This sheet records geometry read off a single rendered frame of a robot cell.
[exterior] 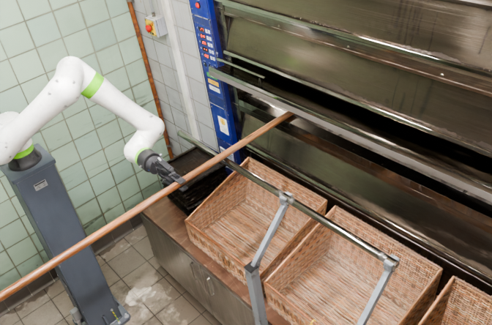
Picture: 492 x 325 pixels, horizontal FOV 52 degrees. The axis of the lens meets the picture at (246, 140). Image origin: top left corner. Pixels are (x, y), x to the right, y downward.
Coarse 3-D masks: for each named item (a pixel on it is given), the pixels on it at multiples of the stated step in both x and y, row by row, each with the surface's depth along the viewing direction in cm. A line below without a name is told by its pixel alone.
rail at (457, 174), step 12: (216, 72) 233; (252, 84) 216; (276, 96) 206; (300, 108) 197; (312, 108) 195; (324, 120) 189; (336, 120) 186; (360, 132) 178; (384, 144) 171; (396, 144) 169; (408, 156) 165; (420, 156) 163; (444, 168) 156; (468, 180) 151; (480, 180) 150
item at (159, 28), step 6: (144, 18) 278; (150, 18) 275; (156, 18) 274; (162, 18) 275; (150, 24) 276; (156, 24) 274; (162, 24) 276; (156, 30) 275; (162, 30) 278; (156, 36) 277
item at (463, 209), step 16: (256, 112) 250; (272, 112) 243; (288, 128) 236; (304, 128) 228; (320, 128) 226; (336, 144) 215; (352, 144) 214; (368, 160) 204; (384, 160) 202; (400, 176) 194; (416, 176) 192; (432, 192) 185; (448, 192) 183; (464, 208) 177; (480, 208) 174
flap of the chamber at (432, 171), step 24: (240, 72) 233; (264, 72) 233; (264, 96) 212; (288, 96) 210; (312, 96) 209; (312, 120) 195; (360, 120) 189; (384, 120) 189; (408, 144) 173; (432, 144) 173; (456, 144) 172; (432, 168) 160; (456, 168) 159; (480, 168) 159; (480, 192) 150
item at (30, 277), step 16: (288, 112) 236; (240, 144) 221; (192, 176) 208; (160, 192) 201; (144, 208) 196; (112, 224) 190; (96, 240) 187; (64, 256) 180; (32, 272) 175; (16, 288) 171
